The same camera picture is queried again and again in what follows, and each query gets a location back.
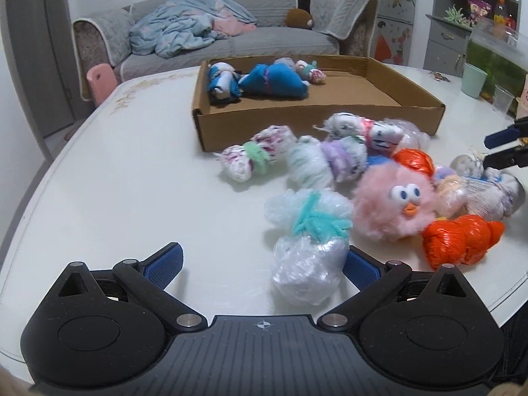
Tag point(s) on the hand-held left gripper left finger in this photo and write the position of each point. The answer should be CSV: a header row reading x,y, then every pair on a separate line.
x,y
165,264

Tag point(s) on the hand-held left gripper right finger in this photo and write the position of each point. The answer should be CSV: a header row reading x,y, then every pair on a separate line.
x,y
363,268

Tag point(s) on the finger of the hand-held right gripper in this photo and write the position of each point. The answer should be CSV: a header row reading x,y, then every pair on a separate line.
x,y
505,159
501,137

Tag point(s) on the small clear plastic bundle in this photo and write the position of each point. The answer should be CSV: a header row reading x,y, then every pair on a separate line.
x,y
464,165

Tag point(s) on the bubble wrap bundle teal tie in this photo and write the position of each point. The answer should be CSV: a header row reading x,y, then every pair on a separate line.
x,y
305,272

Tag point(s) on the speckled bundle with green tie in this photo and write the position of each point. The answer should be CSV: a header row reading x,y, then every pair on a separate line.
x,y
272,140

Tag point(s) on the brown cardboard box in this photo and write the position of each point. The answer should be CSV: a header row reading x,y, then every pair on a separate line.
x,y
288,117

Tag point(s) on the clear plastic cup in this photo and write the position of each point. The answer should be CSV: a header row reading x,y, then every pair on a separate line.
x,y
503,99

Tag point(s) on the grey and white sock bundle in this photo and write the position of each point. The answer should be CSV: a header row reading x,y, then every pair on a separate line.
x,y
491,198

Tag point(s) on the green cup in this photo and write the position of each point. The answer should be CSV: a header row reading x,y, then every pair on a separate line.
x,y
474,82

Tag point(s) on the pink fluffy toy with eyes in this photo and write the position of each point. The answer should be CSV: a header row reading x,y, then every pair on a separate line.
x,y
379,206

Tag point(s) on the peach and lilac bundle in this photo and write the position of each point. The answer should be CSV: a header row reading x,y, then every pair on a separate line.
x,y
451,196

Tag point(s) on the clear plastic tank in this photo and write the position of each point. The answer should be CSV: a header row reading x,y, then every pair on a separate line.
x,y
499,62

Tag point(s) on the small brown scrap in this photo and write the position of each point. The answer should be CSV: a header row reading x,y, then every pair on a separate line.
x,y
439,76

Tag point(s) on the orange plastic bundle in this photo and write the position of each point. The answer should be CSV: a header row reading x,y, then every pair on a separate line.
x,y
458,239
412,161

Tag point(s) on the grey cabinet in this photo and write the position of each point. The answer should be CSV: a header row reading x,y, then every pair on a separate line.
x,y
443,49

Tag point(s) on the small blue bundle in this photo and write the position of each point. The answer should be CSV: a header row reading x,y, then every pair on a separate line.
x,y
377,161

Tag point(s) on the white and purple bundle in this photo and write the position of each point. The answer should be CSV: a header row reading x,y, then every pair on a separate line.
x,y
309,161

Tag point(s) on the orange drink bottle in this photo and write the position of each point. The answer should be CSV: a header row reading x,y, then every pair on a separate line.
x,y
500,12

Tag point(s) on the green plant decoration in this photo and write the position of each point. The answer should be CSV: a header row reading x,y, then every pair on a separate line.
x,y
456,15

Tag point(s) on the purple snack packet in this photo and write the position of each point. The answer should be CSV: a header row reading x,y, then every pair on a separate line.
x,y
478,8

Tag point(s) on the striped bundle with pink tie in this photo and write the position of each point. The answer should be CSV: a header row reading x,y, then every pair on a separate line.
x,y
346,126

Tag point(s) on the printed folding screen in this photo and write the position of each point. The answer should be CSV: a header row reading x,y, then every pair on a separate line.
x,y
396,37

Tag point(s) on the blue and white bundle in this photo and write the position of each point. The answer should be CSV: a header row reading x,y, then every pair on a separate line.
x,y
218,82

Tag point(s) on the pink chair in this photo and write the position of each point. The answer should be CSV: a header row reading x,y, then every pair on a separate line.
x,y
101,84

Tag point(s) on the small colourful striped bundle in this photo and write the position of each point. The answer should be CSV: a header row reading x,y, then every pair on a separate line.
x,y
309,72

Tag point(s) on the blue knit bundle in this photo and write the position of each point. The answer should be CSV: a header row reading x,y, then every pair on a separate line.
x,y
272,82

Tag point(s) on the grey quilted sofa cover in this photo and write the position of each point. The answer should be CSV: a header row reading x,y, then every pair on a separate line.
x,y
338,8
103,33

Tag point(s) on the brown plush toy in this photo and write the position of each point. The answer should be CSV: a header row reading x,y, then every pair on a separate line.
x,y
298,18

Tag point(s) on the light blue blanket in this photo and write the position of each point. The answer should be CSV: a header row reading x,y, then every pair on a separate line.
x,y
177,29

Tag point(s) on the grey sofa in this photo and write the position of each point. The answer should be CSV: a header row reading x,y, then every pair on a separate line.
x,y
264,41

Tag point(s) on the grey door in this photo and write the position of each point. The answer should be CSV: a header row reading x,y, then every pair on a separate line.
x,y
41,49

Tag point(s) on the pink cloth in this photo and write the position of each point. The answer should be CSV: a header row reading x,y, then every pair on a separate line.
x,y
233,24

